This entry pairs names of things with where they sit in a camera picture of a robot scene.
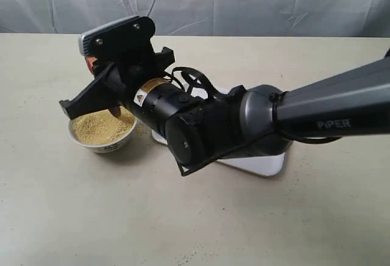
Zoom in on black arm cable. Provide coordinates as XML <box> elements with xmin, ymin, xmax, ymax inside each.
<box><xmin>164</xmin><ymin>66</ymin><xmax>342</xmax><ymax>178</ymax></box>

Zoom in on white wrinkled backdrop curtain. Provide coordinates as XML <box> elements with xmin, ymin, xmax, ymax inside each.
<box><xmin>1</xmin><ymin>0</ymin><xmax>389</xmax><ymax>37</ymax></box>

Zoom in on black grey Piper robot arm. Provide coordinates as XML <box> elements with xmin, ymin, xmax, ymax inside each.
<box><xmin>60</xmin><ymin>48</ymin><xmax>389</xmax><ymax>176</ymax></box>

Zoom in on white rectangular plastic tray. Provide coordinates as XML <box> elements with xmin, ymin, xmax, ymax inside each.
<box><xmin>151</xmin><ymin>88</ymin><xmax>286</xmax><ymax>177</ymax></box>

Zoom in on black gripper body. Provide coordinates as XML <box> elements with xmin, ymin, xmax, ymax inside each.
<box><xmin>106</xmin><ymin>47</ymin><xmax>201</xmax><ymax>135</ymax></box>

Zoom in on white patterned ceramic bowl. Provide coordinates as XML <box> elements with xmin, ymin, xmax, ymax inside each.
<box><xmin>68</xmin><ymin>107</ymin><xmax>137</xmax><ymax>154</ymax></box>

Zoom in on brown wooden spoon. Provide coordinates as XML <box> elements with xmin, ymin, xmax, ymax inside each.
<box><xmin>108</xmin><ymin>106</ymin><xmax>121</xmax><ymax>118</ymax></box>

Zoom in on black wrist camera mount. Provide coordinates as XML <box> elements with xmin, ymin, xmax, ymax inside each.
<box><xmin>78</xmin><ymin>16</ymin><xmax>155</xmax><ymax>61</ymax></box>

